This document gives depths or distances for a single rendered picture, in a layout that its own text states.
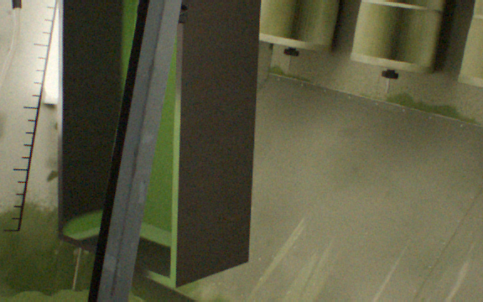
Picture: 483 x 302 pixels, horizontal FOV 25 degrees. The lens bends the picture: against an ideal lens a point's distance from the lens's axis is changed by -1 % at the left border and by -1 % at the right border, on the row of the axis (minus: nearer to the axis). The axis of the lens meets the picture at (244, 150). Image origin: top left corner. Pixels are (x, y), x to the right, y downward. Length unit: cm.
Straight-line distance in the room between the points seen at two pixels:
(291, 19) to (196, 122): 129
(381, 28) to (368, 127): 57
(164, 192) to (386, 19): 106
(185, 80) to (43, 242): 144
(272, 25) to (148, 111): 244
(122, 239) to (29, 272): 233
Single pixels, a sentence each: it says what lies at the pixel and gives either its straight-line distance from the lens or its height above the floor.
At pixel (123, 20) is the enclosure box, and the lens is 400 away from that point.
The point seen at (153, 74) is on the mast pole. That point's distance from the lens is 227.
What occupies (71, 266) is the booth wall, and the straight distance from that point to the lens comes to 474.
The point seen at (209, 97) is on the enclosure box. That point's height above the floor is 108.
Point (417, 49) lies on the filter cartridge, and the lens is 428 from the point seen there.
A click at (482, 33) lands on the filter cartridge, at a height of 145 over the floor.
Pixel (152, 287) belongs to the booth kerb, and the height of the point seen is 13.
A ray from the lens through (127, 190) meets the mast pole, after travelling 231.
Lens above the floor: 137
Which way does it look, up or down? 7 degrees down
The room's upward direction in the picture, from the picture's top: 11 degrees clockwise
